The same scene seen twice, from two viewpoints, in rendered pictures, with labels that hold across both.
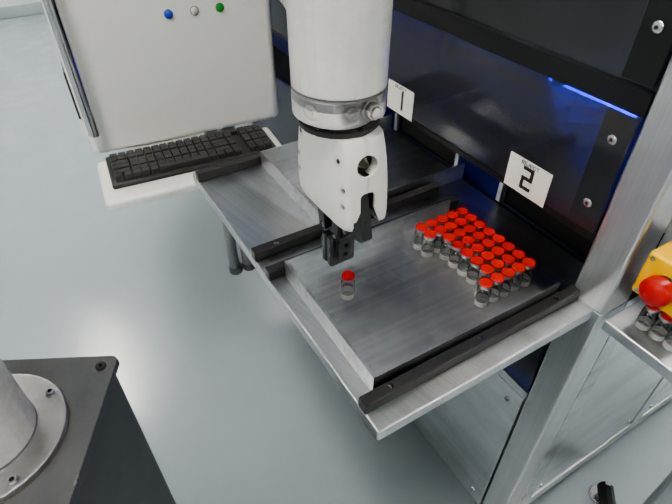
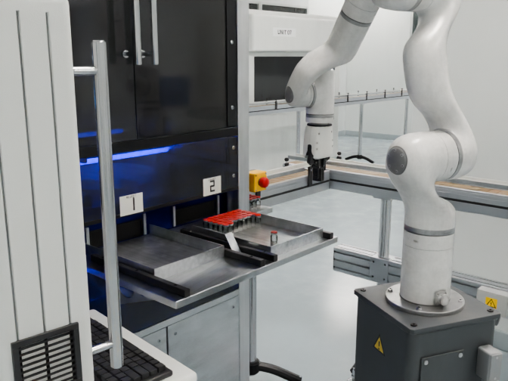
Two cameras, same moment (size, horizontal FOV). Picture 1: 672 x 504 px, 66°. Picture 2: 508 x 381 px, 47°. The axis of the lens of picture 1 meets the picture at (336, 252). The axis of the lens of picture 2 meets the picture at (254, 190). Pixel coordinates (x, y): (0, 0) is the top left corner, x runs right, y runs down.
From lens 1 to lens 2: 1.99 m
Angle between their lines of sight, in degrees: 95
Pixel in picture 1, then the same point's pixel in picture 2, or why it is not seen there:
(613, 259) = (246, 188)
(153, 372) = not seen: outside the picture
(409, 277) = (250, 237)
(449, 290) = (254, 231)
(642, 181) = (244, 154)
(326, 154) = (329, 131)
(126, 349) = not seen: outside the picture
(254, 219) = (224, 272)
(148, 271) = not seen: outside the picture
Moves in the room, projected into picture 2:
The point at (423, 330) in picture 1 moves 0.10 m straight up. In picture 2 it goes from (283, 233) to (283, 204)
